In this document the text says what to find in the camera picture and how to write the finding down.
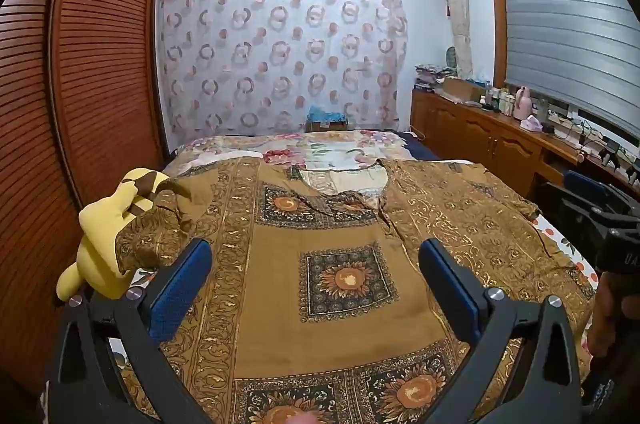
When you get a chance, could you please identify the yellow plush toy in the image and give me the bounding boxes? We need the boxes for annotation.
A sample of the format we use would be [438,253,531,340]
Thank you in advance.
[56,168,168,303]

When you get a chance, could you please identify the circle patterned wall curtain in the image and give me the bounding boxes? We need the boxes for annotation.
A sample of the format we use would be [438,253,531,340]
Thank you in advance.
[156,0,408,146]

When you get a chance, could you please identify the brown louvered wardrobe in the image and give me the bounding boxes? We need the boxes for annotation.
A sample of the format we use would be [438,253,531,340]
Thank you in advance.
[1,0,168,392]

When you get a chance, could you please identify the stack of papers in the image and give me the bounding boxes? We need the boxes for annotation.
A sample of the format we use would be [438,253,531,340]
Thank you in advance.
[414,64,450,90]

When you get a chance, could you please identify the grey window blind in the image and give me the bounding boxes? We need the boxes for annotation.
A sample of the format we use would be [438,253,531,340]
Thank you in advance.
[506,0,639,134]

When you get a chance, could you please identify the cardboard box on cabinet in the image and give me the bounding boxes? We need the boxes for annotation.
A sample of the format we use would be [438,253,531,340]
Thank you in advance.
[442,77,485,102]

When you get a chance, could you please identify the brown gold patterned garment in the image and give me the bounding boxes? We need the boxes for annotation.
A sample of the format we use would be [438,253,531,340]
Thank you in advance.
[115,158,594,423]

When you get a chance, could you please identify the floral quilt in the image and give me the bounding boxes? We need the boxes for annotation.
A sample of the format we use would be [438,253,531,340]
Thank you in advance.
[164,129,415,177]

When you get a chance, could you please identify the wooden sideboard cabinet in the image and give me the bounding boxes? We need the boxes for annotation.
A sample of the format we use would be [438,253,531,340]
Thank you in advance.
[410,89,639,199]

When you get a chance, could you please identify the pink kettle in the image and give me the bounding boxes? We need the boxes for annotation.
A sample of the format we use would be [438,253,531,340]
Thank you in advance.
[513,86,533,121]

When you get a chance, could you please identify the blue item box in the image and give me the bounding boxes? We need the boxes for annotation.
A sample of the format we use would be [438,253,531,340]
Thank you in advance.
[305,106,348,132]

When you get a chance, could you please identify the person right hand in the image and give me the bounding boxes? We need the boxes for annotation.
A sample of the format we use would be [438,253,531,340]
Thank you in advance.
[588,272,639,358]

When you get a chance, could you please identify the orange print bed sheet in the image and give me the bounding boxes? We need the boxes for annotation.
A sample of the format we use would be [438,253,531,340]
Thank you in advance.
[530,214,599,300]

